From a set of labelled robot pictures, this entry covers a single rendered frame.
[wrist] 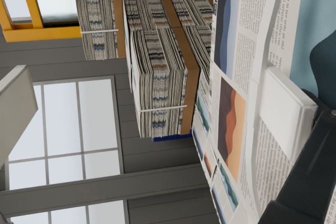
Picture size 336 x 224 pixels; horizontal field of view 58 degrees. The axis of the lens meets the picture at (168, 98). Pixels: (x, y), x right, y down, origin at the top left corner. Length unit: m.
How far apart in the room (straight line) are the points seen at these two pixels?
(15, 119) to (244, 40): 0.18
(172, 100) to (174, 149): 2.92
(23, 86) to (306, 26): 0.16
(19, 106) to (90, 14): 1.45
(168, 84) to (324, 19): 0.98
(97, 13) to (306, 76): 1.47
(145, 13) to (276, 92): 1.29
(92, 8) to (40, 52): 2.88
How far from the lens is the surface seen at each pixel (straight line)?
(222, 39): 0.32
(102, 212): 4.06
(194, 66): 1.12
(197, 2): 1.55
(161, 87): 1.13
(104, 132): 4.04
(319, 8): 0.18
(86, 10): 1.60
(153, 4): 1.49
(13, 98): 0.17
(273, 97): 0.16
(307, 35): 0.19
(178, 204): 4.13
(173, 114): 1.26
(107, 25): 1.65
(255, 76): 0.18
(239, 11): 0.28
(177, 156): 4.10
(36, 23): 2.31
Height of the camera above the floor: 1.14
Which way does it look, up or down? 10 degrees down
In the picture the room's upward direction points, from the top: 96 degrees counter-clockwise
